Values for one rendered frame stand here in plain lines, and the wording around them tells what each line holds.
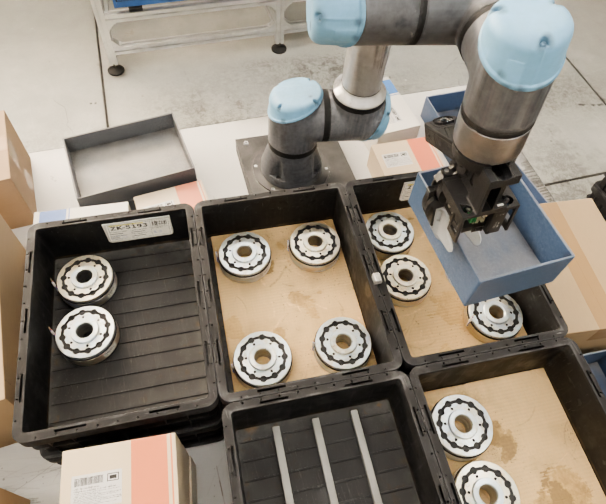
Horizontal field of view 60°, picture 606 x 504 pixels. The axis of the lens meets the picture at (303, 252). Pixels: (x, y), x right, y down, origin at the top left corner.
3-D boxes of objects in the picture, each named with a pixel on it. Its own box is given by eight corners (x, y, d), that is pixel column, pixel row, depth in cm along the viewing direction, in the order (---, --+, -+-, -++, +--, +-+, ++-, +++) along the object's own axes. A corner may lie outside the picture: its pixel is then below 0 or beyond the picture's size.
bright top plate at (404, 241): (358, 217, 111) (359, 215, 110) (403, 209, 112) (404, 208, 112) (373, 256, 105) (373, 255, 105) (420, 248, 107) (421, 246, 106)
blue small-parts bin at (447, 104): (419, 115, 151) (425, 96, 146) (466, 107, 154) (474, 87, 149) (449, 166, 141) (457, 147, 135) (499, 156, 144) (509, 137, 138)
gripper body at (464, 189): (450, 246, 65) (473, 184, 55) (424, 193, 70) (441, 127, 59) (508, 232, 66) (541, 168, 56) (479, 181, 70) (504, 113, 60)
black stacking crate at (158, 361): (51, 259, 107) (29, 226, 97) (199, 238, 111) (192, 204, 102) (42, 462, 86) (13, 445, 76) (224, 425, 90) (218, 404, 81)
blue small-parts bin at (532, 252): (407, 200, 85) (417, 171, 80) (488, 182, 89) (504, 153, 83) (463, 306, 75) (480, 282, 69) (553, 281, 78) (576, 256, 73)
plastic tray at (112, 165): (83, 213, 121) (76, 199, 117) (68, 152, 131) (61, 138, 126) (197, 181, 127) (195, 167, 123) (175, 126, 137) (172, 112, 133)
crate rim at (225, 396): (194, 209, 103) (192, 201, 101) (341, 188, 108) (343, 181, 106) (221, 409, 82) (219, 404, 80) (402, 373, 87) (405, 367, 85)
